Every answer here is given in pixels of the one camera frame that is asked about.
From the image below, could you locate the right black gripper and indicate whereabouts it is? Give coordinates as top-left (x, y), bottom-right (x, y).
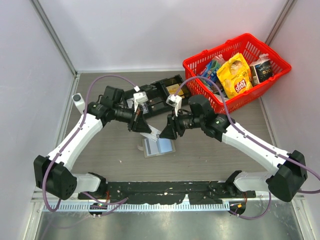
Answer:
top-left (160, 107), bottom-right (204, 140)

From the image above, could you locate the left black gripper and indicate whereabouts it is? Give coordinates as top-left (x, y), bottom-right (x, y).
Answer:
top-left (112, 102), bottom-right (152, 133)

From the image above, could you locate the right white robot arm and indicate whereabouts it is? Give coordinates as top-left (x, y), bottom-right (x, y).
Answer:
top-left (159, 94), bottom-right (308, 202)

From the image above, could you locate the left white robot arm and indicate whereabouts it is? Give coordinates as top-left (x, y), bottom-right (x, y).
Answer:
top-left (33, 86), bottom-right (152, 200)

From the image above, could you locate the black cards stack in tray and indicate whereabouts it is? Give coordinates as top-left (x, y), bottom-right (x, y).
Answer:
top-left (149, 97), bottom-right (166, 111)

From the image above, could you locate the black three-compartment card tray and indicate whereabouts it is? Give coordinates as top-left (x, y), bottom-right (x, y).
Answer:
top-left (123, 74), bottom-right (191, 119)

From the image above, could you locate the gold cards stack in tray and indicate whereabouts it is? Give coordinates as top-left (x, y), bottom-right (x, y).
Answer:
top-left (166, 84), bottom-right (185, 98)

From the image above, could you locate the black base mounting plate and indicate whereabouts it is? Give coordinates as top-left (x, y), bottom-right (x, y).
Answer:
top-left (88, 181), bottom-right (256, 205)

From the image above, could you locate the white cylindrical bottle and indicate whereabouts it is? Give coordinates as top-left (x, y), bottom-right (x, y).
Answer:
top-left (72, 93), bottom-right (86, 115)

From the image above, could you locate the blue toothpaste box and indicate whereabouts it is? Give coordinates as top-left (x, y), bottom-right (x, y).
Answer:
top-left (199, 62), bottom-right (218, 82)

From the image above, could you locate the green sponge pack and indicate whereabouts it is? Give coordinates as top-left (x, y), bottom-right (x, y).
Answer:
top-left (209, 59), bottom-right (221, 72)

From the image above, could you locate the yellow Lays chips bag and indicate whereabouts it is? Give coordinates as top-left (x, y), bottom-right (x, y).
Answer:
top-left (217, 52), bottom-right (253, 99)

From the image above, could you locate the black coffee package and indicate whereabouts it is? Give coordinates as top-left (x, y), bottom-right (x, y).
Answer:
top-left (249, 59), bottom-right (274, 86)

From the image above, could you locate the red plastic shopping basket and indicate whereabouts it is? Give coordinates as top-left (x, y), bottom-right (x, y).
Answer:
top-left (182, 33), bottom-right (292, 113)

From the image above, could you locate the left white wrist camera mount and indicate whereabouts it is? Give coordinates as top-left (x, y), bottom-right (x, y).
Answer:
top-left (133, 85), bottom-right (149, 112)

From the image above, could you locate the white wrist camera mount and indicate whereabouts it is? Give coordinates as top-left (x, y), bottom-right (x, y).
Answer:
top-left (165, 94), bottom-right (182, 117)
top-left (133, 85), bottom-right (149, 112)

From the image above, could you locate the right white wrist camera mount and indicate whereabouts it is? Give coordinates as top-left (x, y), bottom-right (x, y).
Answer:
top-left (165, 94), bottom-right (182, 117)

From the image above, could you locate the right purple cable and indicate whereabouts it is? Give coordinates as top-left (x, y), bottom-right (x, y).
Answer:
top-left (174, 76), bottom-right (320, 221)

